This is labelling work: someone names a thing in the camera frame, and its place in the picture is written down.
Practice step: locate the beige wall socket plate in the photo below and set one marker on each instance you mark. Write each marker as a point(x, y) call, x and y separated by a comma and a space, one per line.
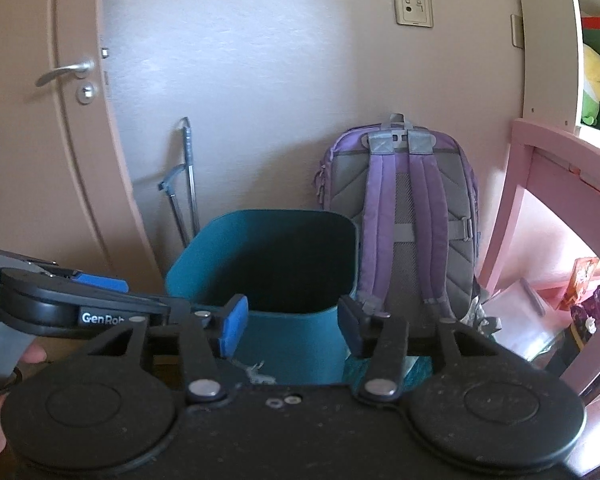
point(417, 13)

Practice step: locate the orange snack packet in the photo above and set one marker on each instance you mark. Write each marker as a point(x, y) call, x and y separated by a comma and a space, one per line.
point(582, 271)

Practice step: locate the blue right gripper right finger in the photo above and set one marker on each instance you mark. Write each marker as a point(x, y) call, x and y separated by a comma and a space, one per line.
point(356, 327)

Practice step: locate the teal white patterned rug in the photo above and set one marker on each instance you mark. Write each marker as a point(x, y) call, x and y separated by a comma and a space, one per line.
point(357, 371)

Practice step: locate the person's left hand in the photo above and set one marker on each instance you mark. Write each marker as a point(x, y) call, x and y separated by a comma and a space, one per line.
point(0, 399)

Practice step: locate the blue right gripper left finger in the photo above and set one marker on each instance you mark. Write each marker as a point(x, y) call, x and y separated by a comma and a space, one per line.
point(233, 322)

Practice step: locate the teal trash bin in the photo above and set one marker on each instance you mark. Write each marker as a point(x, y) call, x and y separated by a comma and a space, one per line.
point(292, 266)

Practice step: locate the purple grey backpack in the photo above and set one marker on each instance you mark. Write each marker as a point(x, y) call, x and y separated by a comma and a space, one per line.
point(414, 198)

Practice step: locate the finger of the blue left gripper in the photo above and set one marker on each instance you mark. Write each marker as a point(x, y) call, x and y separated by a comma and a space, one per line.
point(100, 281)

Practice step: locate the white bookshelf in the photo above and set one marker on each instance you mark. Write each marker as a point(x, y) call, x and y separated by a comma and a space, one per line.
point(554, 61)

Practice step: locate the pink desk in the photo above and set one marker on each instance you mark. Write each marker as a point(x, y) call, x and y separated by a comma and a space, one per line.
point(563, 173)

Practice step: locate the silver door handle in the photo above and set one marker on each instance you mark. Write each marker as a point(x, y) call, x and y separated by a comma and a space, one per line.
point(79, 70)

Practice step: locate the purple snack bag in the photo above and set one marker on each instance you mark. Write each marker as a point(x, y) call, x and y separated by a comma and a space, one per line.
point(585, 318)

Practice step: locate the beige wooden door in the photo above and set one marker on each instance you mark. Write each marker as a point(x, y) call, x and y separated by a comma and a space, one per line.
point(65, 189)

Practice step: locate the yellow green plush toy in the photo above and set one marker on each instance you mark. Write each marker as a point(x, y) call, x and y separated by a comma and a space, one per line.
point(591, 86)

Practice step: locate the silver door lock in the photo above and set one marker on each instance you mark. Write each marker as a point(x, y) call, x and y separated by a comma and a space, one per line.
point(86, 93)

